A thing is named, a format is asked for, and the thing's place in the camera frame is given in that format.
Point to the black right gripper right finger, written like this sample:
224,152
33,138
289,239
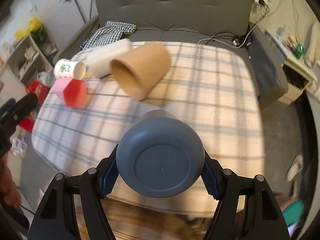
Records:
262,216

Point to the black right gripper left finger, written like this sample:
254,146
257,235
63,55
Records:
55,217

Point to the blue plastic cup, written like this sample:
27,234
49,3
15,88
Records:
160,156

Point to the pink red geometric cup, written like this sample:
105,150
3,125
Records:
71,92

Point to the white floral paper cup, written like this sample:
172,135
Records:
69,68

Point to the white cylindrical cup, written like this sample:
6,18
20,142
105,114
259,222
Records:
99,60

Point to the brown paper cup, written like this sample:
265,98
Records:
139,70

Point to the person's hand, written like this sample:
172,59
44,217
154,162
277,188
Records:
8,188

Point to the teal pink object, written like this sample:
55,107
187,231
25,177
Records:
292,212

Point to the white slipper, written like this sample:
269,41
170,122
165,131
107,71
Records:
295,168

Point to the brown plaid blanket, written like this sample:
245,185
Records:
132,222

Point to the red bag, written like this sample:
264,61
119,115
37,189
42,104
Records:
39,89

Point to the white bedside table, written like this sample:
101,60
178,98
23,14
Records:
299,76

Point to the white shelf unit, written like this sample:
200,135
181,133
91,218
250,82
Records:
26,61

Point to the green can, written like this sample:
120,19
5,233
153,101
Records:
298,51

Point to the yellow plastic bag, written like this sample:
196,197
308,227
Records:
33,25

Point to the checkered cloth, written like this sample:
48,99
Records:
111,32

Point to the grey sofa bed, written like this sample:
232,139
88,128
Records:
194,21

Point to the white door with handle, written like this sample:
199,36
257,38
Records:
61,18

